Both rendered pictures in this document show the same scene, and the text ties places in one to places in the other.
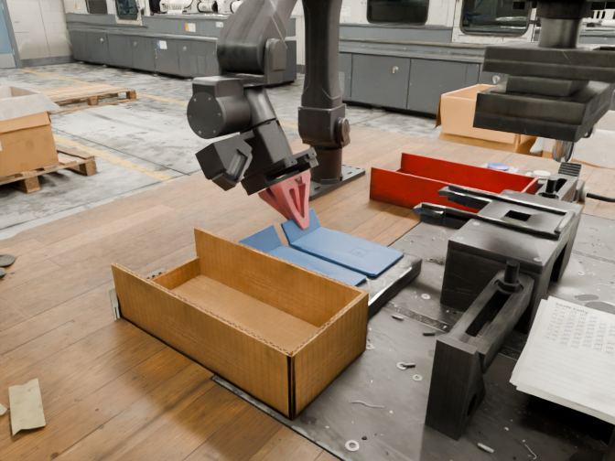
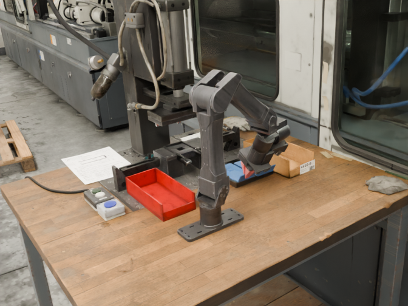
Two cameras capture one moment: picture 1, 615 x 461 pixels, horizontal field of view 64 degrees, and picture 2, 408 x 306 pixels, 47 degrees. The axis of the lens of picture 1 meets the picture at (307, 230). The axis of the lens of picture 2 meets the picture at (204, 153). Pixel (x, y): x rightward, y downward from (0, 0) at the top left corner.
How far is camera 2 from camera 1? 209 cm
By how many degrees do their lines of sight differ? 128
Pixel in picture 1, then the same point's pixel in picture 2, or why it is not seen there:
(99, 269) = (329, 184)
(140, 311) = (304, 158)
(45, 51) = not seen: outside the picture
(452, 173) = (146, 197)
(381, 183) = (191, 197)
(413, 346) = (231, 157)
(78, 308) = (328, 172)
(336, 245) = (236, 172)
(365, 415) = not seen: hidden behind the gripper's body
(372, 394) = not seen: hidden behind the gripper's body
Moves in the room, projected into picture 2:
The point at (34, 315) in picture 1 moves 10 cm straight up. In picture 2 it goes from (342, 172) to (343, 146)
